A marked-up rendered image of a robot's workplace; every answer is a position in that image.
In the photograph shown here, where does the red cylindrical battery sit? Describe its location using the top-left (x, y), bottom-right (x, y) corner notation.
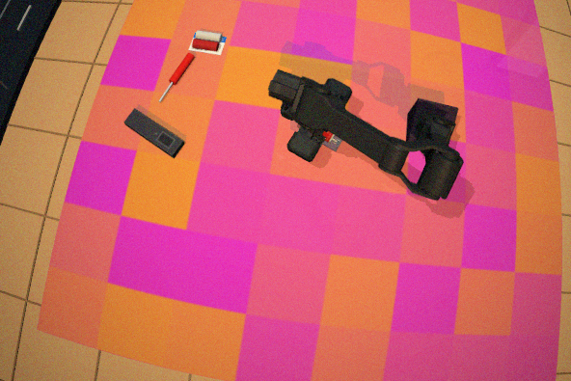
top-left (321, 130), bottom-right (334, 143)

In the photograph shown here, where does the red-handled screwdriver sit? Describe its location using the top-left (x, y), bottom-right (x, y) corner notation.
top-left (158, 53), bottom-right (195, 102)

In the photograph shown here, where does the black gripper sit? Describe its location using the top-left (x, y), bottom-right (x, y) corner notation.
top-left (286, 78), bottom-right (352, 162)

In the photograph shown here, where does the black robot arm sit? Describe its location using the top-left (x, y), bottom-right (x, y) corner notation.
top-left (268, 69), bottom-right (464, 201)

